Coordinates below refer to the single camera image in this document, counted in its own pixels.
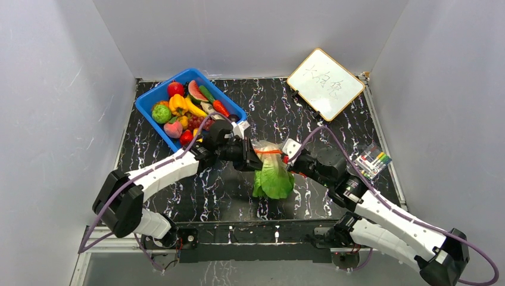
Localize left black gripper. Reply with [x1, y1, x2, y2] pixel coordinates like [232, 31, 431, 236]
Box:
[216, 136, 266, 172]

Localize green toy lettuce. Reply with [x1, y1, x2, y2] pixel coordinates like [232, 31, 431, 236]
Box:
[252, 153, 294, 200]

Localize clear zip top bag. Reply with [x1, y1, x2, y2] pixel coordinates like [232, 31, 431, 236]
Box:
[252, 141, 294, 188]

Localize dark toy plum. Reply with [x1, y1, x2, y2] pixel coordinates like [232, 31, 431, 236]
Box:
[228, 114, 240, 123]

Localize green toy custard apple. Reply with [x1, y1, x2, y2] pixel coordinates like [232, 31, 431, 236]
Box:
[151, 104, 172, 125]

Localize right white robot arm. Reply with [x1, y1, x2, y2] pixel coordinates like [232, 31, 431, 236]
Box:
[282, 142, 469, 285]

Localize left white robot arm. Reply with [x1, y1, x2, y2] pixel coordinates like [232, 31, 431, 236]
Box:
[92, 120, 263, 248]

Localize toy carrot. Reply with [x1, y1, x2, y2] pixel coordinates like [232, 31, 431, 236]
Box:
[213, 100, 230, 118]

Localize pack of coloured markers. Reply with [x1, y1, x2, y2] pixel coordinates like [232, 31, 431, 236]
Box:
[354, 143, 392, 180]

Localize toy purple grapes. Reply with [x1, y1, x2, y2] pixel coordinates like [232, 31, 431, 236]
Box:
[188, 116, 215, 131]

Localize white dry-erase board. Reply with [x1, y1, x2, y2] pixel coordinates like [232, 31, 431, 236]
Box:
[286, 48, 365, 122]

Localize toy banana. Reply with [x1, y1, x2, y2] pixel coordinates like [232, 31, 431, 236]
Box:
[185, 97, 207, 117]

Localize toy watermelon slice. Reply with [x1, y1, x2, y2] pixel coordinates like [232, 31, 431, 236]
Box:
[188, 80, 209, 104]

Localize toy peach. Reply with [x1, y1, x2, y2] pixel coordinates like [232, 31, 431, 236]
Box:
[163, 119, 183, 139]

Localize green toy cucumber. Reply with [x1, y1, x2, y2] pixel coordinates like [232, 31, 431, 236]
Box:
[199, 85, 215, 104]

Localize yellow toy bell pepper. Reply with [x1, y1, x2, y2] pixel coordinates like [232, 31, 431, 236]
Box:
[169, 94, 188, 116]

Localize red toy pomegranate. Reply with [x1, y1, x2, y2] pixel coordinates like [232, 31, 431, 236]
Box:
[167, 80, 185, 98]

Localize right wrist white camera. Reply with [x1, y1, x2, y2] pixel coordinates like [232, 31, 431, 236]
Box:
[280, 138, 302, 164]

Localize wrist white camera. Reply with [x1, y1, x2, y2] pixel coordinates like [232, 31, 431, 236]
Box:
[280, 138, 302, 164]
[232, 120, 250, 139]

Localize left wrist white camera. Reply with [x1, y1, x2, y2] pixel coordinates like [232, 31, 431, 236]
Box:
[232, 120, 250, 139]

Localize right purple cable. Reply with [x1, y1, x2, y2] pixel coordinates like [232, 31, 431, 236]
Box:
[289, 125, 500, 286]

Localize purple cable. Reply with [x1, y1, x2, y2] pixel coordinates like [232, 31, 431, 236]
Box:
[78, 112, 233, 273]
[289, 125, 500, 286]

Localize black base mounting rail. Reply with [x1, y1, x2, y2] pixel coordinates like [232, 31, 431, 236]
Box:
[79, 217, 399, 265]

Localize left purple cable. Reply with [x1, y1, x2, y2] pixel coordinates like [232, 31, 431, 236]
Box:
[78, 112, 233, 273]

